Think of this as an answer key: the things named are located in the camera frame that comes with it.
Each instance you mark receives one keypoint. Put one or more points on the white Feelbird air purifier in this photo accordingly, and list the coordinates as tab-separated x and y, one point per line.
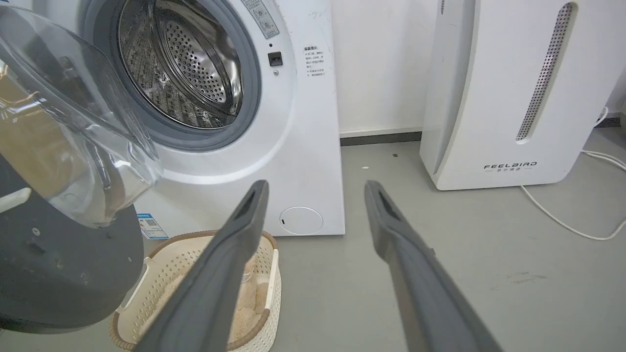
508	88

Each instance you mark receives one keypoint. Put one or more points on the cream perforated laundry basket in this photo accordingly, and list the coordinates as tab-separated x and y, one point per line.
161	278

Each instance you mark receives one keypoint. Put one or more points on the white front-load washing machine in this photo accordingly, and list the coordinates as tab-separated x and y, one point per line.
274	146

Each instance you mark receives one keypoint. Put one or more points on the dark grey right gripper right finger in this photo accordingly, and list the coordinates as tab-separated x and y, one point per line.
420	288

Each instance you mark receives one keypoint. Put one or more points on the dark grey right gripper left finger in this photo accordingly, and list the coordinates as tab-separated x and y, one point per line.
215	283

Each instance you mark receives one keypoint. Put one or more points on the washing machine door with glass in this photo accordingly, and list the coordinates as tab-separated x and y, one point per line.
63	195

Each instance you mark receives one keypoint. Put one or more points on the beige cloth in basket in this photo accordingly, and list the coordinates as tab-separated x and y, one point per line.
247	305

